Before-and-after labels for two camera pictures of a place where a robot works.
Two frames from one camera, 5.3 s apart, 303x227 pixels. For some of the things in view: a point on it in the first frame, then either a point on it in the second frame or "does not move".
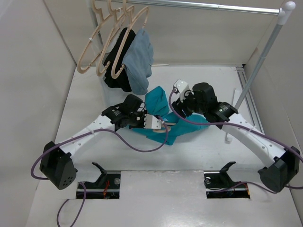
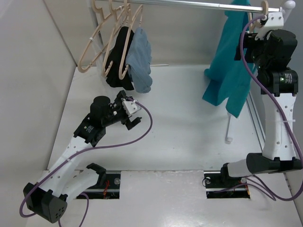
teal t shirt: (171, 124) → (230, 79)
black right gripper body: (189, 105) → (249, 41)
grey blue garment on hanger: (138, 62) does not move
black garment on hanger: (123, 80) does not move
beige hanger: (130, 18) → (122, 74)
